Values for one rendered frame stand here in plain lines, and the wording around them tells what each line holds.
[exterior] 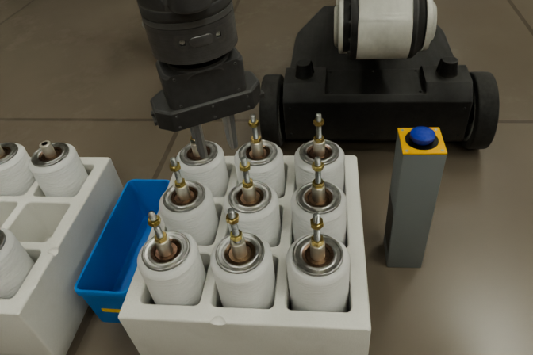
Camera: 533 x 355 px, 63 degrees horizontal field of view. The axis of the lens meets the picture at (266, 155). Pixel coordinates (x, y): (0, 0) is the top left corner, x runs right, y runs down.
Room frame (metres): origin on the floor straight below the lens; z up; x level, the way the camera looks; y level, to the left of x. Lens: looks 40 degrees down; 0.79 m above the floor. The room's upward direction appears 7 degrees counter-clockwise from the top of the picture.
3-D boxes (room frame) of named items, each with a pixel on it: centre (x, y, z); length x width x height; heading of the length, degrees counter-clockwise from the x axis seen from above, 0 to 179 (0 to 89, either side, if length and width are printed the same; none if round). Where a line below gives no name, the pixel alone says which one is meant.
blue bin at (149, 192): (0.61, 0.30, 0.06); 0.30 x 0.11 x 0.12; 169
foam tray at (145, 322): (0.53, 0.04, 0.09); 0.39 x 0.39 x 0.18; 80
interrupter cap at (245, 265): (0.42, 0.06, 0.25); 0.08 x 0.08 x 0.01
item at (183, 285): (0.44, 0.17, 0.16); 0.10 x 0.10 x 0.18
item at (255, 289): (0.42, 0.06, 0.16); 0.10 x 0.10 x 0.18
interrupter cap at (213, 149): (0.67, 0.13, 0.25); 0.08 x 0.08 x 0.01
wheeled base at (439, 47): (1.19, -0.35, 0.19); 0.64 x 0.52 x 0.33; 168
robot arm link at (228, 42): (0.42, 0.06, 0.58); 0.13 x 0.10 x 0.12; 107
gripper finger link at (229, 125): (0.42, 0.04, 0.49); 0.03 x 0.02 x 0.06; 17
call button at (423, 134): (0.55, -0.26, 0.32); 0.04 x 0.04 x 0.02
